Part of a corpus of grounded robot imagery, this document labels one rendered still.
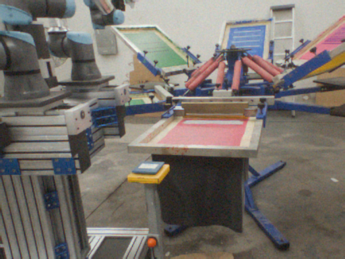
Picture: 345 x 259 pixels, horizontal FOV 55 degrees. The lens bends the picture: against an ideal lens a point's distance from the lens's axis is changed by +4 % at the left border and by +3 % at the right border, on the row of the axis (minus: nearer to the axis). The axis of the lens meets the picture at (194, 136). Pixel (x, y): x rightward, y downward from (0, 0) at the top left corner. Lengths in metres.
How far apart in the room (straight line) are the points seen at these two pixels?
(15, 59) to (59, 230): 0.90
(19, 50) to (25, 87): 0.13
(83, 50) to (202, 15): 4.53
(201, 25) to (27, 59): 5.00
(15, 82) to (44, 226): 0.76
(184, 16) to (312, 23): 2.16
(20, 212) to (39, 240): 0.17
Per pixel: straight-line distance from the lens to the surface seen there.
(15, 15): 1.07
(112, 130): 1.78
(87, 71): 1.77
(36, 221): 1.81
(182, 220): 1.71
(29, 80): 1.35
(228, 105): 1.92
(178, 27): 6.26
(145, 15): 6.48
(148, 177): 1.24
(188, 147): 1.40
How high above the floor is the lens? 1.46
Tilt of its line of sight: 18 degrees down
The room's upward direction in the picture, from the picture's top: 3 degrees counter-clockwise
